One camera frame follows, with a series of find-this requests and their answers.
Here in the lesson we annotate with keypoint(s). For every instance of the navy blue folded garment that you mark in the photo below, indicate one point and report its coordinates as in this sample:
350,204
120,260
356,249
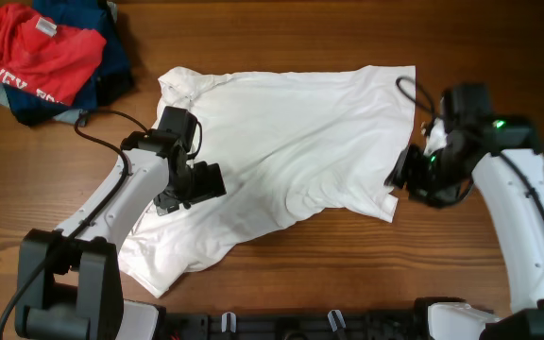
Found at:
109,81

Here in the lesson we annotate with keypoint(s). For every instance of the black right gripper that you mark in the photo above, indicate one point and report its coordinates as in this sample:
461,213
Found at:
405,169

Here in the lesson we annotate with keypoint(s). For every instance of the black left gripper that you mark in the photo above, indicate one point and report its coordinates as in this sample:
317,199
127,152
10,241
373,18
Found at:
209,183

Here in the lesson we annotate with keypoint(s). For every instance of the white Puma t-shirt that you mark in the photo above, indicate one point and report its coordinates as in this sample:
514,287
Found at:
289,145

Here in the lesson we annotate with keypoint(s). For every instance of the grey folded garment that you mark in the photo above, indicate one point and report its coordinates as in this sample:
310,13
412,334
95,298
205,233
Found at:
67,117

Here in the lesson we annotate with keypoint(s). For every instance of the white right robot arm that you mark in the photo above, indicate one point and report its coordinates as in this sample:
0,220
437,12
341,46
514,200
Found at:
503,158

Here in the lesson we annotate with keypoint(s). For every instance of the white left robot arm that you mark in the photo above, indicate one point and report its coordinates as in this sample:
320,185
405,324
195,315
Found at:
69,284

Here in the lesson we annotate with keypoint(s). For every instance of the red folded t-shirt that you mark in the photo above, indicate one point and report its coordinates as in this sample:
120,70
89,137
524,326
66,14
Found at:
43,58

